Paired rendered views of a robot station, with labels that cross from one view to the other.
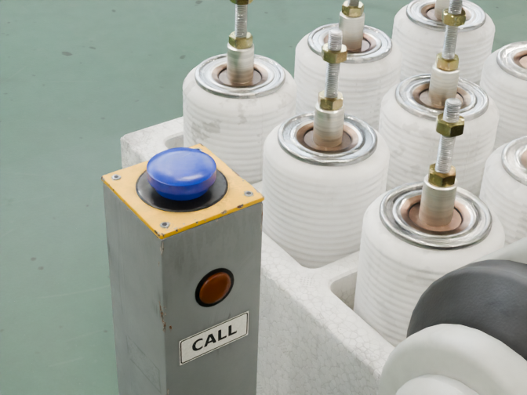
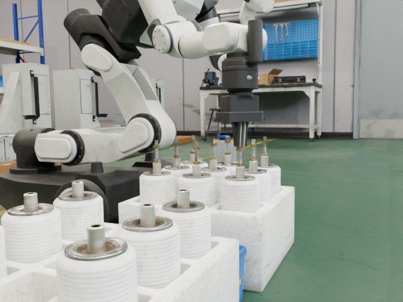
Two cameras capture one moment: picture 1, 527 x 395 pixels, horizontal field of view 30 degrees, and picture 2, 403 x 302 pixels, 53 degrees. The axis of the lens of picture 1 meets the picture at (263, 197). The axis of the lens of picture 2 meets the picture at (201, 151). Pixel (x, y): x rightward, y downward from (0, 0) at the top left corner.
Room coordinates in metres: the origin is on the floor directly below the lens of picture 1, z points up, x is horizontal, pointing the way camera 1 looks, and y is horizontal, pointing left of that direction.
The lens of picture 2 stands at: (1.68, -0.74, 0.42)
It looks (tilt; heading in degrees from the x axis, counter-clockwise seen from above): 6 degrees down; 150
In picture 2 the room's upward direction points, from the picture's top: 1 degrees counter-clockwise
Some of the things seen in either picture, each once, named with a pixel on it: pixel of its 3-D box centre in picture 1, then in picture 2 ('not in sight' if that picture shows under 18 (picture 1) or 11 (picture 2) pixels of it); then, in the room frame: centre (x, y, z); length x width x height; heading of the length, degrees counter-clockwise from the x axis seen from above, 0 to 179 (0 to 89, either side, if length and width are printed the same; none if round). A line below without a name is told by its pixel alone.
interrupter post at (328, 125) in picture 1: (328, 124); (227, 160); (0.64, -0.05, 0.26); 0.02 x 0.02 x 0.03
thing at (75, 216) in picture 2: not in sight; (80, 241); (0.87, -0.56, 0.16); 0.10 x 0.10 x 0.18
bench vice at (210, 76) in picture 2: not in sight; (210, 78); (-3.24, 2.26, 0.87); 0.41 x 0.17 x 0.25; 125
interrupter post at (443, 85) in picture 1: (443, 84); (213, 165); (0.71, -0.14, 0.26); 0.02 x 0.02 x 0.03
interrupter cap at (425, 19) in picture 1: (445, 14); (240, 178); (0.87, -0.17, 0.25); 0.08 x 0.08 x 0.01
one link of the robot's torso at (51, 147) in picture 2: not in sight; (71, 146); (-0.02, -0.38, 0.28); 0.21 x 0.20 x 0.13; 35
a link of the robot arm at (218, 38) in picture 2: not in sight; (226, 39); (0.84, -0.18, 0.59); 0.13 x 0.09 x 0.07; 7
